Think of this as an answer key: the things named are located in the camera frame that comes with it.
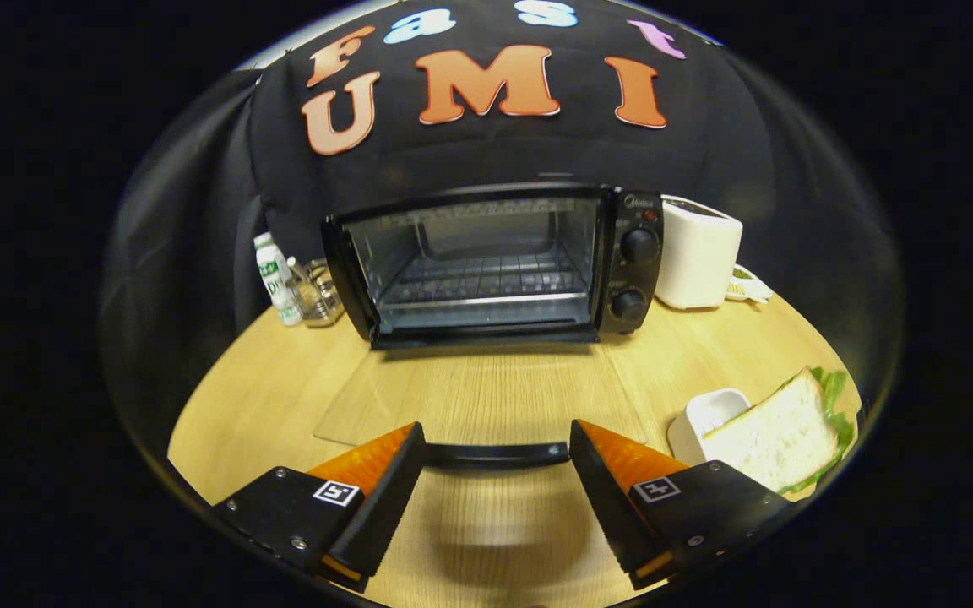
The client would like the white rectangular tray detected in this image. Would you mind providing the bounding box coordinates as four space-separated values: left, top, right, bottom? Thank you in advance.
666 388 752 466

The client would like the small white dish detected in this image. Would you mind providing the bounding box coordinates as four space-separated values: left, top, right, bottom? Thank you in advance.
726 264 775 305

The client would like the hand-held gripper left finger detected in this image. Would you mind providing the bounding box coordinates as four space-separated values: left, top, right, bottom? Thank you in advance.
215 421 429 592

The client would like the white pop-up toaster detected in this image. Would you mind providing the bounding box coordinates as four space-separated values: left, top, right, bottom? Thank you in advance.
655 194 744 311

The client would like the black toaster oven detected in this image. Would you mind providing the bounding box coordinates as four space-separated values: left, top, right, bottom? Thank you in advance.
313 182 666 470

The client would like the lettuce sandwich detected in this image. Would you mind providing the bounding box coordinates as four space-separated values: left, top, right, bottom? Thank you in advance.
700 366 858 497

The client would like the white plastic bottle green label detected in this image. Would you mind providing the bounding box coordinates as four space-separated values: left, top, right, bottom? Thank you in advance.
253 232 304 327

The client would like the clear glass jar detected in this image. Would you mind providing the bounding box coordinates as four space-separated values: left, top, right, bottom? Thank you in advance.
287 258 346 328

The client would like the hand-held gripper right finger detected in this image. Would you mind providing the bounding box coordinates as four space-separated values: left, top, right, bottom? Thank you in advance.
569 419 793 590

